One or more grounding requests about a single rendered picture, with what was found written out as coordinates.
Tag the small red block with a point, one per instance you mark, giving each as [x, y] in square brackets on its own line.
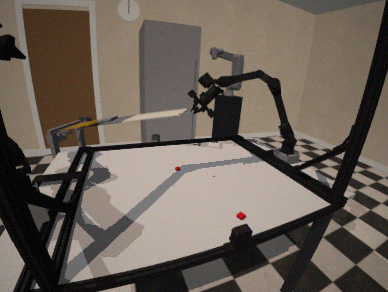
[241, 216]

